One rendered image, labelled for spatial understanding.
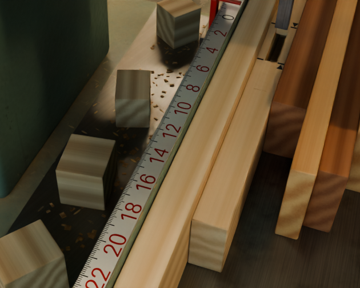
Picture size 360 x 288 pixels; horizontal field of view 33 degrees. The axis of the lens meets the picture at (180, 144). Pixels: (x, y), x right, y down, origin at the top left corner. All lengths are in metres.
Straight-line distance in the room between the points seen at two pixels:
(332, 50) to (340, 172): 0.10
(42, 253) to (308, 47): 0.23
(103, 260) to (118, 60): 0.38
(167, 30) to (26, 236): 0.30
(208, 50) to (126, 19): 0.31
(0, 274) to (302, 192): 0.20
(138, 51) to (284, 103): 0.30
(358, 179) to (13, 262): 0.23
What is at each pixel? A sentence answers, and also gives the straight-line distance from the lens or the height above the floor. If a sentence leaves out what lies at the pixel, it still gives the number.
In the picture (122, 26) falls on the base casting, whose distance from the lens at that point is 0.69.
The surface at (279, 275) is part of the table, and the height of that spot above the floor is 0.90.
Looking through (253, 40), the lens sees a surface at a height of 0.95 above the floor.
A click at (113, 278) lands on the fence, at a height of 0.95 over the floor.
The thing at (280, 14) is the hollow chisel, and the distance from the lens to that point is 0.43.
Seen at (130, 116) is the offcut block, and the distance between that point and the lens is 0.56.
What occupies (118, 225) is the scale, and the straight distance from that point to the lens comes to 0.30.
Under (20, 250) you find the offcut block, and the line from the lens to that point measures 0.43.
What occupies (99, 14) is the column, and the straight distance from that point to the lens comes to 0.60.
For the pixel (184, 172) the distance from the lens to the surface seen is 0.33.
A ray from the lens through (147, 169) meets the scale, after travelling 0.32.
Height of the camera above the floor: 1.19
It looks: 45 degrees down
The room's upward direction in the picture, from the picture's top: 3 degrees clockwise
